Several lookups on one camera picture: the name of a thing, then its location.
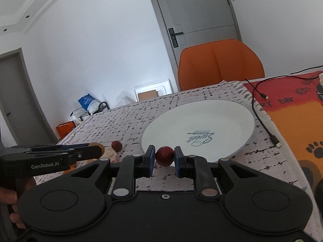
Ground peeled pomelo segment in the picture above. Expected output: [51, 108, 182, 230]
[101, 147, 119, 163]

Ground orange chair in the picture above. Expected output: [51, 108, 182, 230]
[178, 39, 265, 91]

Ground red orange printed mat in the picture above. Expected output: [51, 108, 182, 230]
[245, 71, 322, 191]

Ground person's left hand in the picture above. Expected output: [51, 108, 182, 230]
[1, 177, 37, 229]

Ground black wire rack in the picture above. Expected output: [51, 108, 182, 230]
[71, 102, 109, 121]

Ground grey side door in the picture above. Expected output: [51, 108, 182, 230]
[1, 48, 58, 145]

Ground dark red strawberry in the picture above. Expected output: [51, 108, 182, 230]
[155, 146, 175, 167]

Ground black usb cable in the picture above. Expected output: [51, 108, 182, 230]
[243, 65, 323, 148]

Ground grey door with handle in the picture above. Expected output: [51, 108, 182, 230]
[151, 0, 241, 78]

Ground orange box on floor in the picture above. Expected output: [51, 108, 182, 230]
[56, 121, 76, 139]

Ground blue white plastic bag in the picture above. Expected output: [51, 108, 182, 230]
[78, 94, 100, 114]

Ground white round plate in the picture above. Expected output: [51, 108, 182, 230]
[141, 100, 255, 162]

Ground red lychee fruit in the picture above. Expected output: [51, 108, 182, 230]
[111, 140, 123, 152]

